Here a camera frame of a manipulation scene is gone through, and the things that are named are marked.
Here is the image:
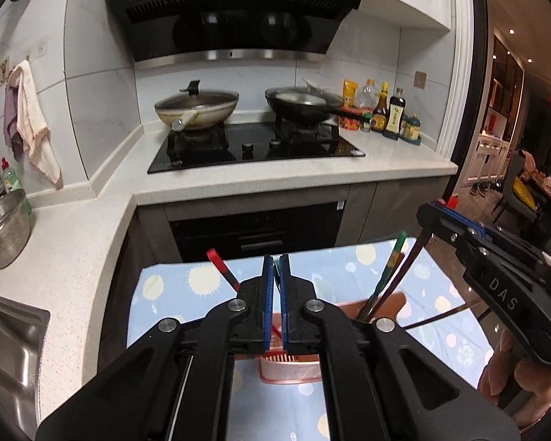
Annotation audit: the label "purple towel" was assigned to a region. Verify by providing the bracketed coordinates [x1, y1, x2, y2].
[4, 85, 24, 159]

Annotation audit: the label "black range hood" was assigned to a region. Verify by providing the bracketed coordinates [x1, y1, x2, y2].
[103, 0, 370, 62]

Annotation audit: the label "green dish soap bottle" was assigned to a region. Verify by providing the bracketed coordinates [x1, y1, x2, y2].
[1, 157, 32, 214]

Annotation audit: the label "yellow seasoning packet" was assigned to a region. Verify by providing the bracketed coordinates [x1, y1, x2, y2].
[342, 79, 363, 108]

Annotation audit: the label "clear plastic bottle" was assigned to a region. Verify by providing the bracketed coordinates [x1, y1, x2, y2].
[356, 79, 379, 113]

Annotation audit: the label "green chopstick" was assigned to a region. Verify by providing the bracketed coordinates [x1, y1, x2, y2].
[358, 232, 408, 320]

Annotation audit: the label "black frying pan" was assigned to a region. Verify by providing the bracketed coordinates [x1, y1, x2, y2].
[265, 78, 372, 129]

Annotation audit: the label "green seasoning jars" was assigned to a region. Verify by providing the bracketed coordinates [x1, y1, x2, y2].
[401, 114, 422, 143]

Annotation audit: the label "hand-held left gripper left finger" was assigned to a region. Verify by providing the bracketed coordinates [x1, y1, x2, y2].
[36, 255, 274, 441]

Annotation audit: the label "steel colander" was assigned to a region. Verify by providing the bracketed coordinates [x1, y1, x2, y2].
[0, 188, 32, 269]

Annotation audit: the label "steel sink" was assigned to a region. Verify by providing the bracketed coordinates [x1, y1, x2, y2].
[0, 289, 51, 441]

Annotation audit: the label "red seasoning packet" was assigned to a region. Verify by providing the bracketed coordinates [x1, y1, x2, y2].
[339, 108, 365, 132]

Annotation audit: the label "dining chair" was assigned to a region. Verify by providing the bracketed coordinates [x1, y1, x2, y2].
[491, 154, 540, 226]

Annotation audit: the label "beige wok with lid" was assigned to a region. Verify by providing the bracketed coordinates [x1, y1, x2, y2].
[155, 80, 240, 132]

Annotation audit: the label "dark soy sauce bottle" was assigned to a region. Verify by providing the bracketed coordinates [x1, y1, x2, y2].
[383, 88, 407, 141]

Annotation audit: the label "black gas stove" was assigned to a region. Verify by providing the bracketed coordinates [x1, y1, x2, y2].
[147, 122, 365, 174]

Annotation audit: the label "pink perforated utensil holder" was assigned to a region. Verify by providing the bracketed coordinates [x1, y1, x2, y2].
[259, 294, 405, 384]

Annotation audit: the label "black built-in oven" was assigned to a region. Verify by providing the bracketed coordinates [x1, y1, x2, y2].
[169, 201, 345, 262]

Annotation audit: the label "person's right hand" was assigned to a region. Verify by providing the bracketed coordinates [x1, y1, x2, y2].
[478, 337, 551, 433]

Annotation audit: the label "blue dotted tablecloth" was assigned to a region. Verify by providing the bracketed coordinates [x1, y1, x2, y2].
[127, 234, 494, 441]

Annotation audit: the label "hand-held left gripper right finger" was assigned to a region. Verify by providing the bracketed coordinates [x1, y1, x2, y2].
[281, 254, 519, 441]

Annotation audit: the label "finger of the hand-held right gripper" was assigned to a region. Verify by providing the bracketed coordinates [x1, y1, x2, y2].
[417, 202, 492, 262]
[438, 202, 551, 269]

